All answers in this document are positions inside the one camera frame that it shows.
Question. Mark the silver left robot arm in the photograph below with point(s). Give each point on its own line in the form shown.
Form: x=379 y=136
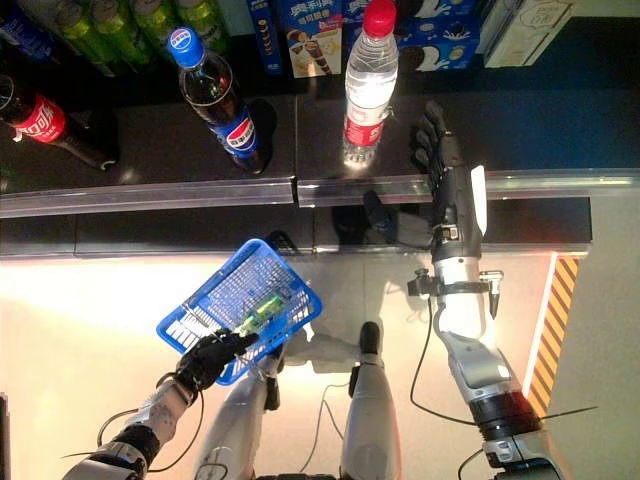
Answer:
x=150 y=415

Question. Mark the silver left robot leg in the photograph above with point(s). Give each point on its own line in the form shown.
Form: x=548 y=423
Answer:
x=240 y=415

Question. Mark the small Pepsi bottle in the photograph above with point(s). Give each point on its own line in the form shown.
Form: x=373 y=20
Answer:
x=220 y=100

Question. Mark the blue plastic shopping basket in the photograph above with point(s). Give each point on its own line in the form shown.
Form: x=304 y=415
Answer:
x=250 y=280

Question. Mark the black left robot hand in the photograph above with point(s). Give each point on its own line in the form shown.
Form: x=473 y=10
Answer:
x=207 y=360

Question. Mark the silver right robot leg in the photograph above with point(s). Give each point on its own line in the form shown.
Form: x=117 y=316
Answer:
x=372 y=415

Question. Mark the silver and black motor unit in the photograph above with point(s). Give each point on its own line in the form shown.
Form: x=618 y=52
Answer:
x=420 y=284

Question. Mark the yellow black hazard tape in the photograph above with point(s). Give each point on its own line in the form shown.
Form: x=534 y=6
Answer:
x=555 y=340

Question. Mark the narrow blue biscuit box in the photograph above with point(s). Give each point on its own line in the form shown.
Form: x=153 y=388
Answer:
x=267 y=40

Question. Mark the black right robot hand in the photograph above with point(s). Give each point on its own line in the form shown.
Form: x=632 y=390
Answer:
x=455 y=200

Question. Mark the clear water bottle red cap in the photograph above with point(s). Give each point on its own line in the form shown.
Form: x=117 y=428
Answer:
x=370 y=80

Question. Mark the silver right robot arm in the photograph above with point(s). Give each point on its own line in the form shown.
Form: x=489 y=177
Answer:
x=475 y=350

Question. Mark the Coca-Cola bottle red cap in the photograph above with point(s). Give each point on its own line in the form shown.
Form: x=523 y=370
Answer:
x=45 y=122

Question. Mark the cream carton box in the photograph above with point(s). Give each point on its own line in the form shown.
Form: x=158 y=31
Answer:
x=525 y=35

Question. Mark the silver robot leg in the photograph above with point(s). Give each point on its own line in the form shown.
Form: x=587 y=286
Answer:
x=240 y=415
x=372 y=415

